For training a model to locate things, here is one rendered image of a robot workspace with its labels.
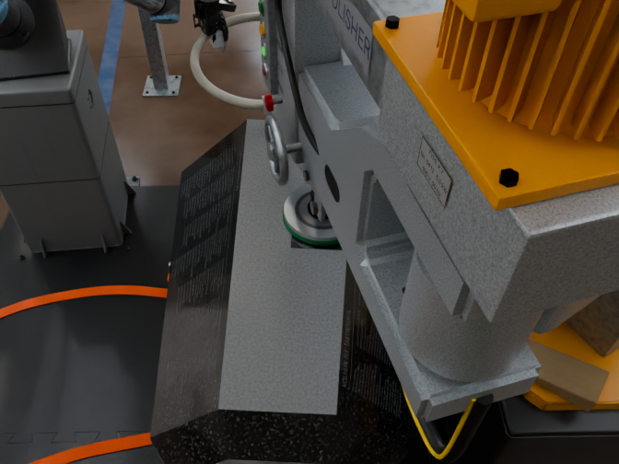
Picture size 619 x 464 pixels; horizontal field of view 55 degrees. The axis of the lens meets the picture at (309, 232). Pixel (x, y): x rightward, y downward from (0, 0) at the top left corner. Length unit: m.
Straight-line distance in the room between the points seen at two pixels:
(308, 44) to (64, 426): 1.69
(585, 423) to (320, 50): 1.06
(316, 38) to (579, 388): 0.99
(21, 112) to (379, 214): 1.64
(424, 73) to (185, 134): 2.78
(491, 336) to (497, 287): 0.27
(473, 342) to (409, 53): 0.39
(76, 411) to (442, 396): 1.71
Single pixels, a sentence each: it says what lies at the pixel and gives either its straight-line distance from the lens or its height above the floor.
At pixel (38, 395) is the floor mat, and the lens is 2.50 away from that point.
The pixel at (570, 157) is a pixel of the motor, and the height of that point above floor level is 1.76.
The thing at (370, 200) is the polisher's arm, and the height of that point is 1.42.
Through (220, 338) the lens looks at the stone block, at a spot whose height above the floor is 0.85.
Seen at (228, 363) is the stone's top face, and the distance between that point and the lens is 1.41.
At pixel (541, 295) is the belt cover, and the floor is 1.65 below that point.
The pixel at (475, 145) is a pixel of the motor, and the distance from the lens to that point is 0.54.
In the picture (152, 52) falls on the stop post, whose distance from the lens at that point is 3.55.
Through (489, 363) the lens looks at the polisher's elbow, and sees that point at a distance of 0.89.
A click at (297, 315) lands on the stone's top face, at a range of 1.47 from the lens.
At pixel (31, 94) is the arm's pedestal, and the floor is 0.84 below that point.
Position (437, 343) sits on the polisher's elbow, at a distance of 0.86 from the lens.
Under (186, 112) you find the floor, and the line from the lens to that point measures 3.49.
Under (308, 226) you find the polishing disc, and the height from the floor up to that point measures 0.89.
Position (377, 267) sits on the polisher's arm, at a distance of 1.03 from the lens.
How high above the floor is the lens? 2.09
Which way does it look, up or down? 49 degrees down
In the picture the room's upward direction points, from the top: 2 degrees clockwise
